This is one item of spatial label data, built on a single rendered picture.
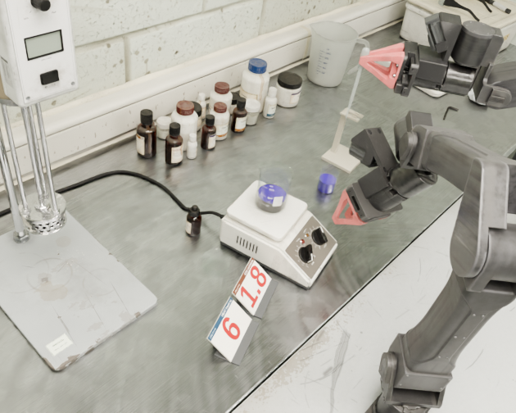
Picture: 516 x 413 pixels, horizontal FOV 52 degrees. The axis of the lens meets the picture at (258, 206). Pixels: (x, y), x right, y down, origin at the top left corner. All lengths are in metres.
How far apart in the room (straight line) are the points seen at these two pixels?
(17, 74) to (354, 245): 0.72
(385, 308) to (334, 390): 0.20
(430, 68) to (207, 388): 0.66
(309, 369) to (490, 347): 0.34
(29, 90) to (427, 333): 0.56
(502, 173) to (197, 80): 0.91
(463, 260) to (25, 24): 0.51
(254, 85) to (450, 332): 0.86
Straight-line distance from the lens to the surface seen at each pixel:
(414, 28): 1.99
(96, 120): 1.20
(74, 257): 1.00
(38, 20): 0.62
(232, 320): 0.89
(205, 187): 1.15
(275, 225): 0.96
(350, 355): 0.94
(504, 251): 0.58
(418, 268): 1.11
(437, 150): 0.75
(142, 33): 1.24
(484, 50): 1.02
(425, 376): 0.77
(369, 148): 0.89
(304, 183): 1.21
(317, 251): 1.01
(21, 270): 1.00
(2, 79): 0.67
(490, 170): 0.59
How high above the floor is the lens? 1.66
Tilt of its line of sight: 43 degrees down
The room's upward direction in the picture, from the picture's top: 11 degrees clockwise
